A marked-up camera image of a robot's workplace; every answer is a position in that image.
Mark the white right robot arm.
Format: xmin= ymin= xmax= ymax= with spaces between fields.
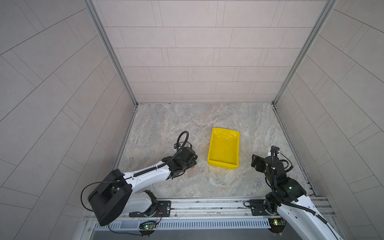
xmin=251 ymin=146 xmax=342 ymax=240

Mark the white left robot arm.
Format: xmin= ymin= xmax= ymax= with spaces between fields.
xmin=88 ymin=147 xmax=198 ymax=226

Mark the yellow plastic bin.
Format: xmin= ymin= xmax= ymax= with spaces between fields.
xmin=207 ymin=128 xmax=240 ymax=170

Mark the green circuit board left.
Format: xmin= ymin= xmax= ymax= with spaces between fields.
xmin=139 ymin=221 xmax=157 ymax=231

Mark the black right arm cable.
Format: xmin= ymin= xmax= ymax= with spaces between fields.
xmin=263 ymin=151 xmax=340 ymax=240

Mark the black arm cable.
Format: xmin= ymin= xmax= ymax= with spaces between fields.
xmin=263 ymin=151 xmax=340 ymax=240
xmin=80 ymin=130 xmax=190 ymax=213

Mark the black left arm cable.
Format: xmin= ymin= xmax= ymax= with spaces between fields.
xmin=80 ymin=130 xmax=190 ymax=213

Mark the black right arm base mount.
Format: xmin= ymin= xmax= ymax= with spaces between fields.
xmin=243 ymin=200 xmax=278 ymax=216

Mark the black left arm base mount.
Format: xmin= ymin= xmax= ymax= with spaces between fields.
xmin=127 ymin=190 xmax=172 ymax=218

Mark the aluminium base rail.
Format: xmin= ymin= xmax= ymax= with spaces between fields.
xmin=82 ymin=197 xmax=335 ymax=240

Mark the aluminium corner post right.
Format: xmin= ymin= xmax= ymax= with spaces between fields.
xmin=273 ymin=0 xmax=338 ymax=106

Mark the aluminium corner post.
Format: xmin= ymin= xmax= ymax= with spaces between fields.
xmin=273 ymin=0 xmax=338 ymax=106
xmin=84 ymin=0 xmax=138 ymax=106

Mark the aluminium corner post left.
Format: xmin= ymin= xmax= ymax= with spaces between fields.
xmin=84 ymin=0 xmax=138 ymax=106

